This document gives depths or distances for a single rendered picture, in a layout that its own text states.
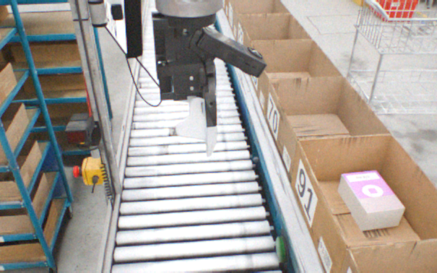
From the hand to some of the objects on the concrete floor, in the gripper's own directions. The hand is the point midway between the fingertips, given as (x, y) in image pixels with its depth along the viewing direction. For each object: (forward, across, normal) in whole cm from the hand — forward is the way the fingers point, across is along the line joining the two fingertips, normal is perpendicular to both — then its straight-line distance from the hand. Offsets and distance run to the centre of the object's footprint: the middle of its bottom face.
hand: (206, 131), depth 64 cm
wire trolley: (+135, -176, +189) cm, 292 cm away
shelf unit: (+135, -194, -88) cm, 252 cm away
